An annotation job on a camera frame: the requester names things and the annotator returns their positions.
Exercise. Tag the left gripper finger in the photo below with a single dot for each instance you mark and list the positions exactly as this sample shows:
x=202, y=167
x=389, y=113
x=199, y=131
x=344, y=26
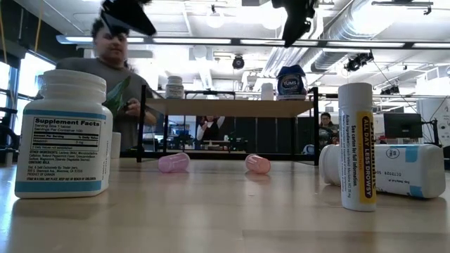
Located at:
x=131, y=19

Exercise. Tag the slim white tube yellow label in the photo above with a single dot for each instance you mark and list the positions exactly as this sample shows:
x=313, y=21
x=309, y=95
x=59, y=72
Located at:
x=355, y=158

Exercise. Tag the black ceiling spotlight cluster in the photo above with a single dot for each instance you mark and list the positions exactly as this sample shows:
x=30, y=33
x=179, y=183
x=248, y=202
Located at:
x=358, y=62

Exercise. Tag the silver ventilation duct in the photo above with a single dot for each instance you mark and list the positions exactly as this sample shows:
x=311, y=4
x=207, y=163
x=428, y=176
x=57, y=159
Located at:
x=351, y=21

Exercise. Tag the white pendant lamp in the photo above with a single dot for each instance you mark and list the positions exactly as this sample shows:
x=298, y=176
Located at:
x=215, y=19

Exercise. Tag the round black ceiling camera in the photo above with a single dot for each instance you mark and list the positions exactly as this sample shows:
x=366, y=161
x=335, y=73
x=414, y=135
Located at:
x=238, y=62

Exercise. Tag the white melatonin bottle teal bands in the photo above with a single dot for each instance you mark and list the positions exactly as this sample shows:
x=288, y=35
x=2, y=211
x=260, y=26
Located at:
x=63, y=140
x=174, y=88

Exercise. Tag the purple-pink pill vial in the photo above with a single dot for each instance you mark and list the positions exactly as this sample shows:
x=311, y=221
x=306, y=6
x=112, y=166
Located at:
x=173, y=162

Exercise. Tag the wooden shelf with black frame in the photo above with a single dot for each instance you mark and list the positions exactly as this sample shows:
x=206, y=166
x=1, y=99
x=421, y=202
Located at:
x=228, y=107

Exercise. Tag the salmon pink pill vial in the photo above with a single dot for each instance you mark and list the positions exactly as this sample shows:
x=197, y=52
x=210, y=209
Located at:
x=258, y=164

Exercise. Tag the black monitor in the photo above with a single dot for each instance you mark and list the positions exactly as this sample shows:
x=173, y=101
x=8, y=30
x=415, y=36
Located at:
x=402, y=125

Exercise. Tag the blue Tums bottle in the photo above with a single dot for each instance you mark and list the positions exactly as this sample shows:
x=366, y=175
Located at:
x=291, y=84

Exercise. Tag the person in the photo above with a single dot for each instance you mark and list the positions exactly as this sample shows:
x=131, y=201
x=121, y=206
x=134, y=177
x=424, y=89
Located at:
x=105, y=72
x=327, y=126
x=210, y=129

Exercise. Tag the black aluminium table frame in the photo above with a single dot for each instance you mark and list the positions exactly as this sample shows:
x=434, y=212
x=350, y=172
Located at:
x=211, y=155

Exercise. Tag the snake plant in white pot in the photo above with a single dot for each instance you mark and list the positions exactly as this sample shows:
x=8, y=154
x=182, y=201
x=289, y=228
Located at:
x=117, y=95

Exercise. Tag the black overhead frame bar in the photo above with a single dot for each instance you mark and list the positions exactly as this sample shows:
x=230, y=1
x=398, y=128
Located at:
x=236, y=41

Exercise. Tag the white bottle light-blue label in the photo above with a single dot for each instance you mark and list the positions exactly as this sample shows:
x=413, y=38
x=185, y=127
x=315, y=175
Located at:
x=404, y=168

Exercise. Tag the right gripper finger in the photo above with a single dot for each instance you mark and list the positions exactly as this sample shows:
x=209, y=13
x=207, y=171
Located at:
x=292, y=28

